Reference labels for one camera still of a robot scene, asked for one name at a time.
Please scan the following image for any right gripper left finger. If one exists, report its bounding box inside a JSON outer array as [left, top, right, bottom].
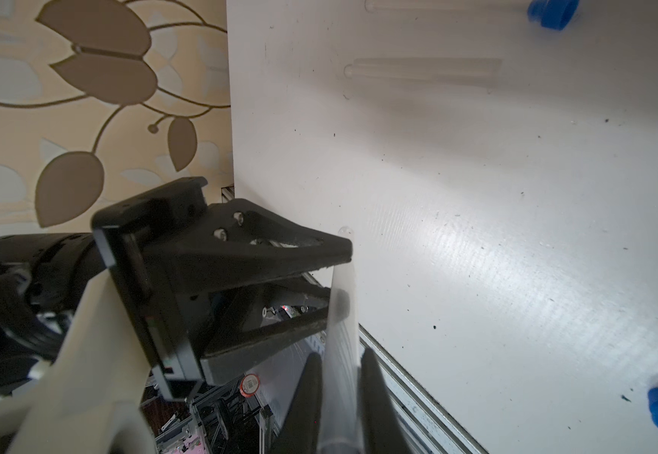
[[269, 353, 323, 454]]

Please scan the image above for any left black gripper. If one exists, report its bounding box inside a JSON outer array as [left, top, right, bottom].
[[92, 177, 353, 401]]

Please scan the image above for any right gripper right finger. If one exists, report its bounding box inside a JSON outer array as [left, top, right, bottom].
[[359, 348, 411, 454]]

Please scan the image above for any clear test tube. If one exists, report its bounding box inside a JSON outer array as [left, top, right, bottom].
[[316, 226, 365, 454], [344, 58, 503, 85], [365, 0, 530, 14]]

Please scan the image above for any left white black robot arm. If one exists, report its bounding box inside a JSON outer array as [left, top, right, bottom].
[[0, 177, 353, 401]]

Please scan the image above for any aluminium front rail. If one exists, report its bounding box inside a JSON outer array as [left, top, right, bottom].
[[359, 327, 488, 454]]

